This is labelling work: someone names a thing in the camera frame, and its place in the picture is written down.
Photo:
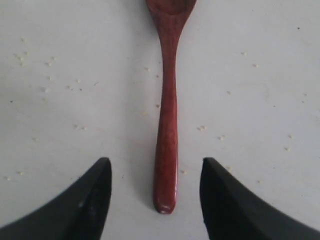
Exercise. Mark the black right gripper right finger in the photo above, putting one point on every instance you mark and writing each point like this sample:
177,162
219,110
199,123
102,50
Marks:
232,212

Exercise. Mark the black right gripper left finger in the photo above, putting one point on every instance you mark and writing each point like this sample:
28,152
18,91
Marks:
78,213

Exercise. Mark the dark red wooden spoon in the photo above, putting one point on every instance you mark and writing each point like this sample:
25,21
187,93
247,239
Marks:
170,18

